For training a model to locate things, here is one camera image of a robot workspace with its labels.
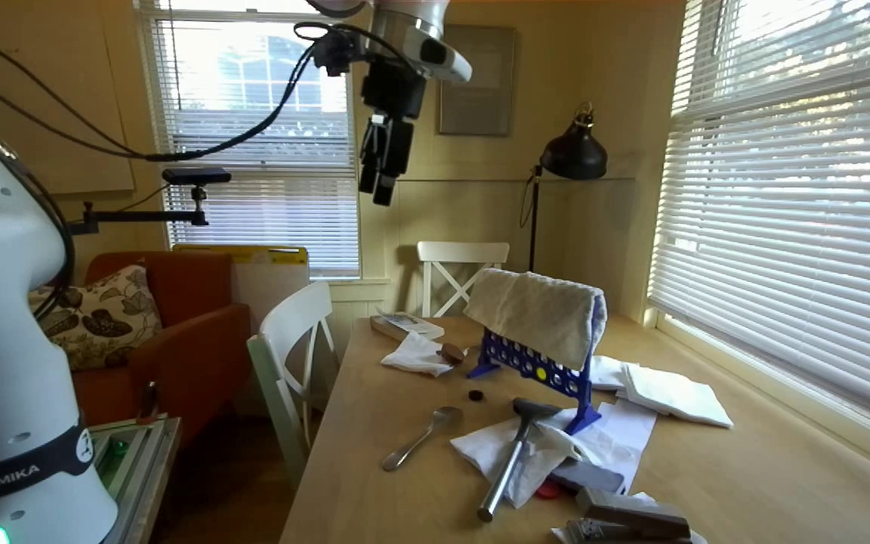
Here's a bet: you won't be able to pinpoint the grey flat block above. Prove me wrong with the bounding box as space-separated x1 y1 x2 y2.
549 458 628 499

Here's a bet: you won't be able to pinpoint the small white napkin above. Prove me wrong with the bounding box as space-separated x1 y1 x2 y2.
377 330 455 381

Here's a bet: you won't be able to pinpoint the paperback book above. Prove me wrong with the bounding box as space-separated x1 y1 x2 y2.
368 309 446 345

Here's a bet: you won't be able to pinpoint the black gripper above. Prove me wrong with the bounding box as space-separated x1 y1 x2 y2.
356 55 430 213

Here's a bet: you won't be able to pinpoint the metal rack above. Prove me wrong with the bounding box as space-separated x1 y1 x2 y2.
89 413 185 544

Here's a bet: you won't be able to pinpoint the black camera stand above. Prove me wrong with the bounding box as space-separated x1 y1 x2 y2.
67 181 210 239

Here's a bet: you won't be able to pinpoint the black stereo camera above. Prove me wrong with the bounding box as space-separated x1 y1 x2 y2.
160 164 234 191

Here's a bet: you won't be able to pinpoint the window with narrow blind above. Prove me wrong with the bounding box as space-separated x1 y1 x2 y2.
137 0 363 284

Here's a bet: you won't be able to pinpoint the grey stapler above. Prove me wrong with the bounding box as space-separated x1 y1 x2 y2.
562 488 696 544

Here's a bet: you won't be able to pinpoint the wide white window blind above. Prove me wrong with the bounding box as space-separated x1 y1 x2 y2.
642 0 870 433

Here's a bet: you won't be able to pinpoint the blue connect four game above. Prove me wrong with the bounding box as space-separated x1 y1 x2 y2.
468 328 604 439

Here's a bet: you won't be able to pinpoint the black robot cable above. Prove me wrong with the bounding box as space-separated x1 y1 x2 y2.
0 23 356 165

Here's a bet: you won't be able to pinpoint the leaf-patterned cushion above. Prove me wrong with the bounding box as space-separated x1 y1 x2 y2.
28 263 166 375

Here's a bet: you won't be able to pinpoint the white paper sheets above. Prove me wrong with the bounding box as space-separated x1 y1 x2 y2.
446 395 657 510

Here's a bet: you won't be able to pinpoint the silver metal fork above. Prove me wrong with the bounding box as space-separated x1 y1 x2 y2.
379 405 465 474

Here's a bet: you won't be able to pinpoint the grey wall panel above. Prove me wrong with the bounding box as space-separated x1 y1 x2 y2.
431 23 518 139

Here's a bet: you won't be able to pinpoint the orange armchair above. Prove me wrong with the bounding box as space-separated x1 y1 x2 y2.
69 249 252 448

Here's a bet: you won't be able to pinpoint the white curved-back chair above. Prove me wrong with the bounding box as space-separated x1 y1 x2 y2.
243 282 344 488

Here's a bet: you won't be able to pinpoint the white textured cloth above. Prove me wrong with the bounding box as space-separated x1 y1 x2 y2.
461 266 611 375

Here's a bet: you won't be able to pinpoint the black desk lamp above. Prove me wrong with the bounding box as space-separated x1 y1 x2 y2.
524 104 611 275

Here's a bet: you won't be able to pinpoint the white cross-back chair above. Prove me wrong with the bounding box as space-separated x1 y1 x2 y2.
414 239 512 323

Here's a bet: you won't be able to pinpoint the folded white towel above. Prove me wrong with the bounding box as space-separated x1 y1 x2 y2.
612 359 736 433

